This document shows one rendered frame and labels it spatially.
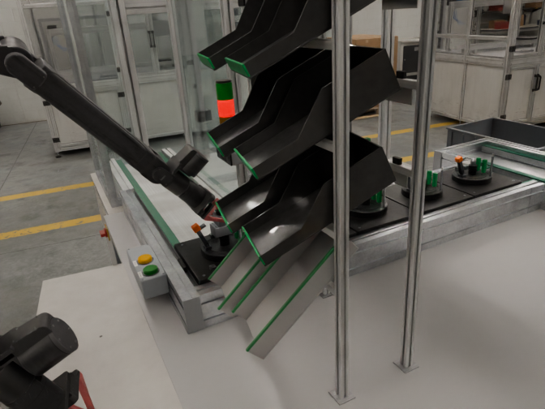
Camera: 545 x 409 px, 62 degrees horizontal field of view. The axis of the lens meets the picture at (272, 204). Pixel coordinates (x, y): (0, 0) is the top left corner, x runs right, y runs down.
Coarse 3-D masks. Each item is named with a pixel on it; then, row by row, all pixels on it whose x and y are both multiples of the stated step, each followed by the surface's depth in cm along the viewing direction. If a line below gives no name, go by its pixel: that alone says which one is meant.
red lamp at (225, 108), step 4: (228, 100) 135; (232, 100) 136; (220, 104) 135; (224, 104) 135; (228, 104) 135; (232, 104) 136; (220, 108) 136; (224, 108) 135; (228, 108) 135; (232, 108) 136; (220, 112) 137; (224, 112) 136; (228, 112) 136; (232, 112) 137; (220, 116) 137; (224, 116) 136; (228, 116) 136
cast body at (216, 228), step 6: (216, 210) 127; (216, 216) 126; (216, 222) 127; (222, 222) 126; (210, 228) 129; (216, 228) 126; (222, 228) 126; (228, 228) 127; (216, 234) 126; (222, 234) 127; (228, 234) 128
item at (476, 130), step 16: (448, 128) 284; (464, 128) 292; (480, 128) 299; (496, 128) 300; (512, 128) 290; (528, 128) 281; (544, 128) 271; (448, 144) 288; (528, 144) 283; (544, 144) 274
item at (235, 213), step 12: (300, 156) 90; (288, 168) 91; (252, 180) 103; (264, 180) 104; (276, 180) 91; (288, 180) 92; (240, 192) 103; (252, 192) 102; (264, 192) 99; (276, 192) 92; (228, 204) 103; (240, 204) 100; (252, 204) 98; (264, 204) 92; (228, 216) 99; (240, 216) 91; (252, 216) 92; (240, 228) 92
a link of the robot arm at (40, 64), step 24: (24, 72) 82; (48, 72) 87; (48, 96) 89; (72, 96) 92; (72, 120) 96; (96, 120) 97; (120, 144) 102; (144, 144) 108; (144, 168) 108; (168, 168) 111
